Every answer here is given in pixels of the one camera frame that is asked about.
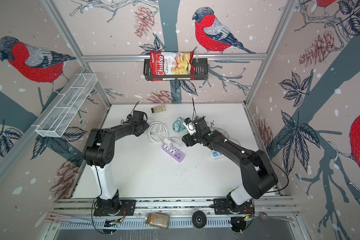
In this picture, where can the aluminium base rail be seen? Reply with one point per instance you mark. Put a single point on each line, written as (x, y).
(179, 210)

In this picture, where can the white charger plug adapter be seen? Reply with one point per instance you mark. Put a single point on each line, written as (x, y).
(168, 143)

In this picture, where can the metal spoon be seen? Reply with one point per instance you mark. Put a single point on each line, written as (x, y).
(265, 217)

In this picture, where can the white blue small device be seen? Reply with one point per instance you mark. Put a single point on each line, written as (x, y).
(214, 155)

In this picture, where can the black round knob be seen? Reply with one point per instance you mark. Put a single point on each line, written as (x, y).
(199, 219)

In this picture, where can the purple power strip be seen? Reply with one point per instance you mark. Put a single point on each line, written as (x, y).
(174, 153)

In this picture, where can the black wire wall basket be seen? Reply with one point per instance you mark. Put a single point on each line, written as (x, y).
(200, 68)

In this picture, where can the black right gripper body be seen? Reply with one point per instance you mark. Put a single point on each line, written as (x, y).
(192, 140)

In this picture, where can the pink chopsticks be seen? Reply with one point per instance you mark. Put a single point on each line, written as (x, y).
(57, 218)

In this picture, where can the glass jar of grains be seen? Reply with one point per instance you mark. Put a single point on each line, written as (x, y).
(157, 220)

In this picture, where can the red cassava chips bag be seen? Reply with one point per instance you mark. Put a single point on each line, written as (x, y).
(170, 63)

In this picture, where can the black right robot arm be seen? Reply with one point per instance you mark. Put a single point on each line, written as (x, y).
(257, 174)

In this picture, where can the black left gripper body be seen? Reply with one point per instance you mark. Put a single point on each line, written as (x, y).
(144, 125)

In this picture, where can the white mesh wall shelf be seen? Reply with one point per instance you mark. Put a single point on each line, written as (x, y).
(69, 102)

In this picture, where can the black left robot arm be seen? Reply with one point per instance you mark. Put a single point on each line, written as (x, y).
(99, 152)

